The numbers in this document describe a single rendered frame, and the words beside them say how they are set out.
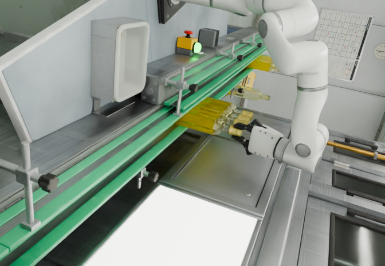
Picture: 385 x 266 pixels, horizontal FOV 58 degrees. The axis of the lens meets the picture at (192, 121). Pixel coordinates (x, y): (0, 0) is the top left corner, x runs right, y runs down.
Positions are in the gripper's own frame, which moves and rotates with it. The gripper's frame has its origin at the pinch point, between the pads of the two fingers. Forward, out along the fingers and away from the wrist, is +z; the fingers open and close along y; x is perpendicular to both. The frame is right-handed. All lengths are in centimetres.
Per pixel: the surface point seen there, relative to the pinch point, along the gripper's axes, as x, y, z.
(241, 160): -4.0, -12.4, -1.3
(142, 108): 24.3, 6.1, 24.4
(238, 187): 13.1, -12.5, -9.7
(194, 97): 0.3, 6.6, 20.8
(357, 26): -582, 5, 92
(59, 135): 55, 6, 24
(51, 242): 73, -4, 1
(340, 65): -580, -68, 99
